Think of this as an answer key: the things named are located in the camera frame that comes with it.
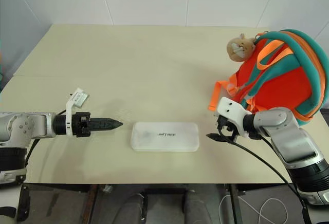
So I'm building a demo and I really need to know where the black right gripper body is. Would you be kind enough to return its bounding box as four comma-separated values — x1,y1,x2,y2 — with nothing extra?
215,115,239,139

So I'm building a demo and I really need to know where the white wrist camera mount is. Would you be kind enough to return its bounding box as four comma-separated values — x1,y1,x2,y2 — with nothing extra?
213,97,254,130
65,88,90,139

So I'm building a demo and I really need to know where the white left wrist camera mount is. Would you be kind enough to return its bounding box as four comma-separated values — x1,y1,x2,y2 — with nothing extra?
65,88,90,139

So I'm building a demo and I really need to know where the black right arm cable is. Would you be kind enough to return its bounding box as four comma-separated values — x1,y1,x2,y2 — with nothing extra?
217,127,316,224

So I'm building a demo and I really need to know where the white flat rounded box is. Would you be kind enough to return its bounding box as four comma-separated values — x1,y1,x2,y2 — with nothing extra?
130,121,200,153

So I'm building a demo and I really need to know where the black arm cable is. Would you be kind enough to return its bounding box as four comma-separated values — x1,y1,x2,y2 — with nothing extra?
217,127,316,224
25,138,41,169

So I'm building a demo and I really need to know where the thin white floor cable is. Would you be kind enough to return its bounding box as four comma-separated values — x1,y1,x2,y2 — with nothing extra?
218,194,289,224

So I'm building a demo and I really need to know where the black table frame bar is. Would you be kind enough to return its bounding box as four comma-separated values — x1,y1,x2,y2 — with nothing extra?
228,183,244,224
82,183,100,224

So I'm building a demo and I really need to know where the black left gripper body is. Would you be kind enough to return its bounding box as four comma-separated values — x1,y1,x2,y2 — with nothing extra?
71,111,93,138

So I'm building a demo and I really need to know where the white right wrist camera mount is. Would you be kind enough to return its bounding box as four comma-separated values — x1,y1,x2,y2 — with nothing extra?
213,97,254,130

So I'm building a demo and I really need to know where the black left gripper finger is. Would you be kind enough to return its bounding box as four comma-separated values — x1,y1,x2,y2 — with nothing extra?
90,124,122,133
90,117,124,126

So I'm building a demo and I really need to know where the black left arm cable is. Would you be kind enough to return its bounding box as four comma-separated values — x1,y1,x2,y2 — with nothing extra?
25,138,41,169

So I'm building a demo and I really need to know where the beige plush toy pendant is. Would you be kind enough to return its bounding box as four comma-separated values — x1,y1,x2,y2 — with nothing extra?
226,33,257,63

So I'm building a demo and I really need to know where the orange and teal backpack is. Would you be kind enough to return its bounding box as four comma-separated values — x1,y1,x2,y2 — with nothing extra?
207,29,325,127

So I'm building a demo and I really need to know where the dark rounded shape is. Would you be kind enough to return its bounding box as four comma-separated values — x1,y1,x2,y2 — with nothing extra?
119,193,149,224
183,190,213,224

